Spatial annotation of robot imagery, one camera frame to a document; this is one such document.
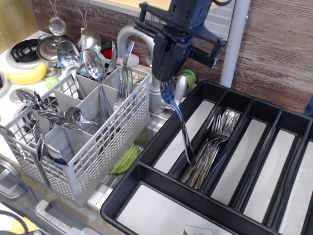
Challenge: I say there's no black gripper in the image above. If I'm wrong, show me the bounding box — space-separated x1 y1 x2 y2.
135 0 226 81

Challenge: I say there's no silver fork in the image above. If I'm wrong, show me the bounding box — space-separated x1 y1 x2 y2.
33 121 45 163
160 80 196 166
116 41 134 103

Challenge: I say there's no upright silver fork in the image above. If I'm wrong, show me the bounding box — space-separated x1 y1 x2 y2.
116 41 134 103

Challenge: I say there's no silver knife in basket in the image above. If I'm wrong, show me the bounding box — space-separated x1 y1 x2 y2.
104 41 116 79

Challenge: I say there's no silver spoon lying in basket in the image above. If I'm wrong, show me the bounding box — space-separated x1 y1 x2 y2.
64 107 100 126

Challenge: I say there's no grey plastic cutlery basket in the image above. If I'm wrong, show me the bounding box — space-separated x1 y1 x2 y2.
5 67 151 207

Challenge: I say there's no silver spoon at basket edge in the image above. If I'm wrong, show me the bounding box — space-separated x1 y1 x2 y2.
16 89 39 110

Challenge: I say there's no silver fork at basket front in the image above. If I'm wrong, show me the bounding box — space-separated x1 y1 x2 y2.
33 121 45 163

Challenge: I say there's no black cutlery tray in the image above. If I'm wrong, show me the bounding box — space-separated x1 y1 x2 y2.
100 81 313 235

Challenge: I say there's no green labelled toy can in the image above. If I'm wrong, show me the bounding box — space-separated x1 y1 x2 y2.
173 67 198 96

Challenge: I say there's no silver toy faucet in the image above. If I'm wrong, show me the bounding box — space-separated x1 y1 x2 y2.
116 24 188 114

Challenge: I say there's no red toy pepper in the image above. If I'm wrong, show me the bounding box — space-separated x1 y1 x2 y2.
100 41 114 60

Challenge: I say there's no large silver spoon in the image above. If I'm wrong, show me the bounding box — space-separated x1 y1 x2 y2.
57 41 83 100
83 49 109 121

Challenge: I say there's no hanging silver ladle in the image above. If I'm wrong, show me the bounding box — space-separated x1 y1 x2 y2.
76 1 101 54

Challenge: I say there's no grey metal pole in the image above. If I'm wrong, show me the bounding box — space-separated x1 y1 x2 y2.
220 0 251 88

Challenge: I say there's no pile of silver forks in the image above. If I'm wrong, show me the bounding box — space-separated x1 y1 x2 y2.
182 109 240 189

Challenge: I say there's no hanging silver skimmer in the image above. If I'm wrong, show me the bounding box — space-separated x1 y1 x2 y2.
48 0 66 36

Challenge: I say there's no green toy leaf vegetable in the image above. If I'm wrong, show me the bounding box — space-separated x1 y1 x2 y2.
109 143 138 175

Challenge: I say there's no small silver toy pot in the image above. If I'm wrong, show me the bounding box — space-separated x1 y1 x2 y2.
36 35 74 68

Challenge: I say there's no green toy lime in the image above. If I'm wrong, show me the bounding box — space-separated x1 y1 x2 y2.
45 77 60 89

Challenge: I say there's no yellow toy banana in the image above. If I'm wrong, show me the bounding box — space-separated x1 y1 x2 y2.
4 63 47 85

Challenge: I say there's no black stove coil burner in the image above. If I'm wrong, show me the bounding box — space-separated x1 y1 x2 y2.
10 39 40 63

